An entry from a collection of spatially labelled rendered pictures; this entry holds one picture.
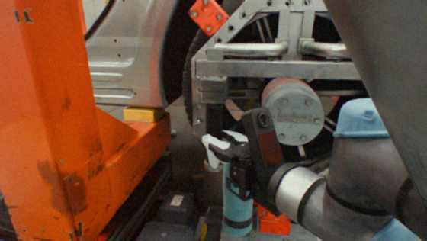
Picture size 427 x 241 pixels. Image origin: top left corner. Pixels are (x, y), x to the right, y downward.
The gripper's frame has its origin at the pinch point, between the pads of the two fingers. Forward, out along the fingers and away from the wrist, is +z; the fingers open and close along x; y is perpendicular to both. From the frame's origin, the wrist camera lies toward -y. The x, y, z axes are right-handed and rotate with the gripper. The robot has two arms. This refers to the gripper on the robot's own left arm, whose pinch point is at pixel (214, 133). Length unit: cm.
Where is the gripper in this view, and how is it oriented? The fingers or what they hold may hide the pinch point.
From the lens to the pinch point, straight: 53.2
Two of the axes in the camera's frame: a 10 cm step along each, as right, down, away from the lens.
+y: 0.0, 9.4, 3.4
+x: 8.2, -2.0, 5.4
